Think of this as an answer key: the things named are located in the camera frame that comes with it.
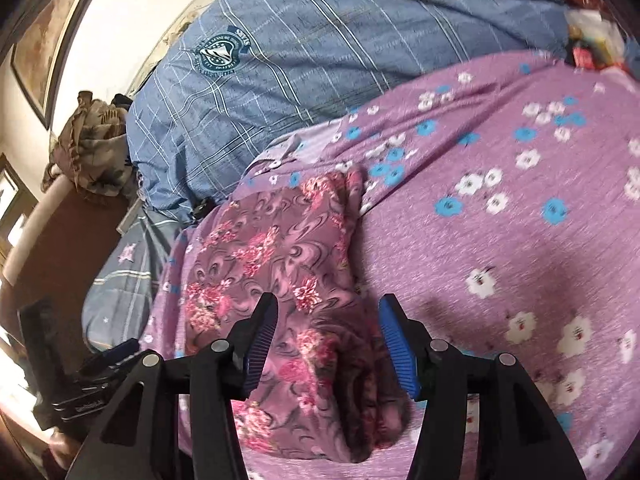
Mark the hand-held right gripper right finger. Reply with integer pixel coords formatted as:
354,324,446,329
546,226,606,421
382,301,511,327
378,293,589,480

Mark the pink floral small garment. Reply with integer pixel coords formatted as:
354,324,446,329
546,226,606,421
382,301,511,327
182,166,416,465

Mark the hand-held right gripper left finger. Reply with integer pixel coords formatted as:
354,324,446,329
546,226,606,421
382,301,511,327
65,292,279,480

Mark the framed wall picture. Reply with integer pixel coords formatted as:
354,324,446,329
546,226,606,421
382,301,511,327
10,0,98,132

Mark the grey leaf-patterned cloth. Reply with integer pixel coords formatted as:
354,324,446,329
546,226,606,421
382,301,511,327
41,91,135,197

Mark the purple floral bedsheet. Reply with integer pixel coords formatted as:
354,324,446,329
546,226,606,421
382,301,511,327
142,50,640,480

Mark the pile of colourful small packets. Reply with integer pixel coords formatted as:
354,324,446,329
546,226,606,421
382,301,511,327
564,7,632,70

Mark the brown wooden headboard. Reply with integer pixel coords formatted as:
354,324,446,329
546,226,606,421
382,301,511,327
0,175,143,378

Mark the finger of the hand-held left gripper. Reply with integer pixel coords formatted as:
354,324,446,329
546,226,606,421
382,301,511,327
75,337,142,382

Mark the blue starred plaid pillow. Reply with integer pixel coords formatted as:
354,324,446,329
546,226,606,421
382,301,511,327
81,205,188,353

